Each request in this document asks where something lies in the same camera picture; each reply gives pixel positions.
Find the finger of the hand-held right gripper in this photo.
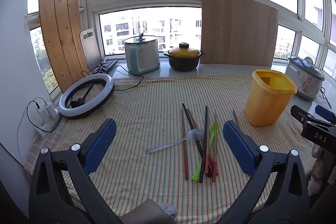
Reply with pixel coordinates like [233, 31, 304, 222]
[315, 105, 336, 123]
[290, 105, 315, 126]

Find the green plastic spoon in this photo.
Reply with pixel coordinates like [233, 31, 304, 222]
[192, 122, 221, 182]

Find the apartment building outside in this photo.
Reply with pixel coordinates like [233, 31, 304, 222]
[100, 7, 202, 55]

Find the ring light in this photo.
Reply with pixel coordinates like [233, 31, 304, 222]
[58, 74, 115, 117]

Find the black chopstick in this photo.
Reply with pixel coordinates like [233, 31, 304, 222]
[182, 103, 205, 161]
[199, 105, 208, 184]

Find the yellow plastic container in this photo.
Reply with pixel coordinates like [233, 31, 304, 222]
[244, 69, 297, 126]

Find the metal spoon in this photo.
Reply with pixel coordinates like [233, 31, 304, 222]
[146, 128, 205, 154]

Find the black charger cable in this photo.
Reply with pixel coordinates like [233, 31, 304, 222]
[17, 100, 40, 165]

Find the black electric cooker cable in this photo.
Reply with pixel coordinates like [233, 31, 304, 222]
[114, 67, 145, 92]

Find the striped tablecloth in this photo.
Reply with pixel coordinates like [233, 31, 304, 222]
[50, 74, 315, 224]

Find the floral white rice cooker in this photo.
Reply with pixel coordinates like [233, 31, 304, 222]
[286, 55, 325, 101]

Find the yellow pot lid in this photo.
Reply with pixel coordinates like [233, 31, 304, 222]
[168, 42, 200, 58]

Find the pine plank board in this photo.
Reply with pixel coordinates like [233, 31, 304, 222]
[38, 0, 91, 93]

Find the person's right hand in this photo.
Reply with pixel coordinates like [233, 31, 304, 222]
[308, 147, 330, 197]

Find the white teal electric cooker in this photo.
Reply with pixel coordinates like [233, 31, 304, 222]
[124, 33, 160, 75]

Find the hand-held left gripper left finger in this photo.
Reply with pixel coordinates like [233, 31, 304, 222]
[29, 118, 117, 224]

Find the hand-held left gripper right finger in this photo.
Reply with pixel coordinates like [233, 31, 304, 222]
[215, 120, 310, 224]

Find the white charger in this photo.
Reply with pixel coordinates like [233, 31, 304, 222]
[39, 99, 53, 122]

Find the black clay pot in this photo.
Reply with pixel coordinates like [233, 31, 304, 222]
[163, 49, 205, 72]

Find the black metal tool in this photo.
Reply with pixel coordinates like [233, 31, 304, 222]
[92, 59, 118, 75]

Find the black rice cooker cable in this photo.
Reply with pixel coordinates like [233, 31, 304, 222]
[320, 86, 332, 108]

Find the person's left hand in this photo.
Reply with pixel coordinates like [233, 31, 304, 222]
[118, 199, 177, 224]

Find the white power strip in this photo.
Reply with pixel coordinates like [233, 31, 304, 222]
[35, 106, 61, 133]

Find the light wooden board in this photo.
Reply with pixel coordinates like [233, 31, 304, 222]
[200, 0, 279, 67]

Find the white cutting board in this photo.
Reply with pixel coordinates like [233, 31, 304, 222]
[80, 28, 105, 73]

